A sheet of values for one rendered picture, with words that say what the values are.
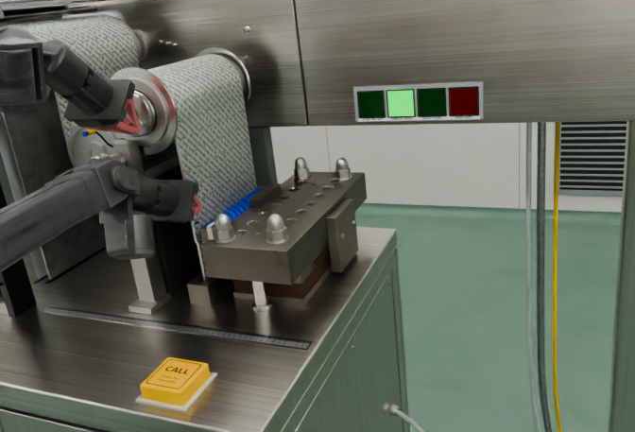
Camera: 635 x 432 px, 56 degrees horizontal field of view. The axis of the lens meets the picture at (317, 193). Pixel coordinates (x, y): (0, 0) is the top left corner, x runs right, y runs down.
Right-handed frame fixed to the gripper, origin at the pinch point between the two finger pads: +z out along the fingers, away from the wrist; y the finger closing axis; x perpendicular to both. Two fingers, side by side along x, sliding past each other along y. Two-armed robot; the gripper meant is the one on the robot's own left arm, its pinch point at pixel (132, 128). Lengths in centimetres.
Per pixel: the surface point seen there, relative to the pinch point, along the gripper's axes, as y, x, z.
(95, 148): -12.5, -0.4, 6.8
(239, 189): 5.9, 1.3, 27.5
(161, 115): 3.3, 3.3, 1.7
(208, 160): 5.4, 1.7, 15.1
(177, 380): 15.9, -36.4, 5.4
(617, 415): 81, -26, 92
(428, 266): 9, 44, 230
